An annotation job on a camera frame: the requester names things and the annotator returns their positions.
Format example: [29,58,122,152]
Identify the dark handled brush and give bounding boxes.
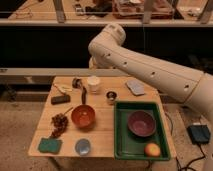
[81,87,87,105]

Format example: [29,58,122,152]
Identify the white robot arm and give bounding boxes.
[88,23,213,171]

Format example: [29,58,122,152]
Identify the orange bowl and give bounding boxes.
[71,105,95,129]

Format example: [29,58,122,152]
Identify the purple bowl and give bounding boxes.
[127,110,156,137]

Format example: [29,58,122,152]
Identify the pale yellow banana toy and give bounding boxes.
[53,83,72,94]

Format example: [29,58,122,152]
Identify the white cup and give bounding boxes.
[87,76,100,93]

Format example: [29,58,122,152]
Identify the small metal cup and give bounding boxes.
[106,91,117,105]

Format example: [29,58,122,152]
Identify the bunch of dark grapes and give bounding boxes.
[50,108,72,138]

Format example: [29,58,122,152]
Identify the green sponge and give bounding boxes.
[38,138,62,154]

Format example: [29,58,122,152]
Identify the green plastic tray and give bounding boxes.
[114,101,171,161]

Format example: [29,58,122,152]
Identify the red yellow apple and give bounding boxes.
[144,143,161,157]

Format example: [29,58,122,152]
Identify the black foot pedal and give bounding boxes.
[187,125,210,144]

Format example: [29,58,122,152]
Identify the black floor cable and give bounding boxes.
[163,109,208,171]

